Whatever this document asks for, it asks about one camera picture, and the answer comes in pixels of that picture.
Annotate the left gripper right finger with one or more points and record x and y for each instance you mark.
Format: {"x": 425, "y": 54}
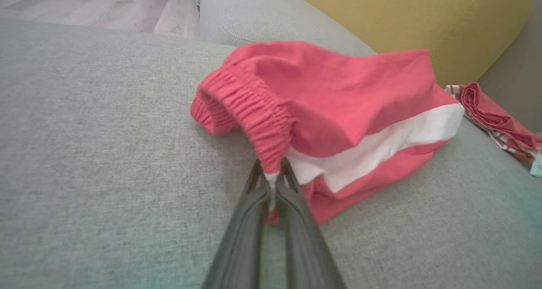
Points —
{"x": 305, "y": 246}

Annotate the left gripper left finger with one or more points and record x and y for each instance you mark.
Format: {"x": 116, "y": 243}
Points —
{"x": 241, "y": 246}

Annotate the red shorts white stripe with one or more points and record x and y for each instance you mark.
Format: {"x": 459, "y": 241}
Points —
{"x": 338, "y": 94}

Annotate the red Bulls 23 jersey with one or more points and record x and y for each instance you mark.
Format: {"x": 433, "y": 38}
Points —
{"x": 495, "y": 119}

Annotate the grey sofa seat cushion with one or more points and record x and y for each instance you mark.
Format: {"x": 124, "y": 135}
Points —
{"x": 262, "y": 14}

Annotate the yellow sofa back cushion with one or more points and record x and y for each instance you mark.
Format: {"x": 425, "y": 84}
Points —
{"x": 402, "y": 18}

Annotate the taupe sofa side panel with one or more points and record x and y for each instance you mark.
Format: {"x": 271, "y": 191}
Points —
{"x": 521, "y": 69}

